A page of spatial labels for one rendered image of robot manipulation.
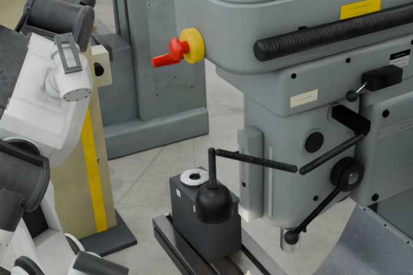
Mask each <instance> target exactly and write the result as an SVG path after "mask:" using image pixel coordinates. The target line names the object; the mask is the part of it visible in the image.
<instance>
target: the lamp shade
mask: <svg viewBox="0 0 413 275"><path fill-rule="evenodd" d="M195 215H196V217H197V218H198V219H199V220H200V221H201V222H203V223H207V224H212V225H215V224H220V223H224V222H226V221H228V220H229V219H230V218H231V217H232V215H233V199H232V197H231V194H230V192H229V189H228V188H227V187H226V186H225V185H224V184H220V183H217V186H215V187H214V188H212V187H210V185H209V183H207V184H204V185H202V186H201V187H200V188H199V190H198V192H197V196H196V198H195Z"/></svg>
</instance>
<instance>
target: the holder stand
mask: <svg viewBox="0 0 413 275"><path fill-rule="evenodd" d="M169 181H170V195H171V209H172V217H173V226H174V227H175V228H176V229H177V230H178V231H179V232H180V233H181V234H182V235H183V236H184V237H185V238H186V239H187V241H188V242H189V243H190V244H191V245H192V246H193V247H194V248H195V249H196V251H197V252H198V253H199V254H200V255H201V256H202V257H203V258H204V259H205V260H206V261H207V262H208V263H212V262H214V261H216V260H219V259H220V258H222V257H225V256H226V255H229V254H231V253H233V252H235V251H237V250H240V249H241V248H242V221H241V215H240V214H239V213H238V203H239V202H240V198H239V197H238V196H236V195H235V194H234V193H232V192H231V191H230V190H229V192H230V194H231V197H232V199H233V215H232V217H231V218H230V219H229V220H228V221H226V222H224V223H220V224H215V225H212V224H207V223H203V222H201V221H200V220H199V219H198V218H197V217H196V215H195V198H196V196H197V192H198V190H199V188H200V187H201V186H202V185H204V184H207V183H209V172H208V171H207V170H206V169H205V168H203V167H202V166H200V167H198V168H195V169H190V170H187V171H185V172H183V173H181V174H178V175H176V176H173V177H171V178H169Z"/></svg>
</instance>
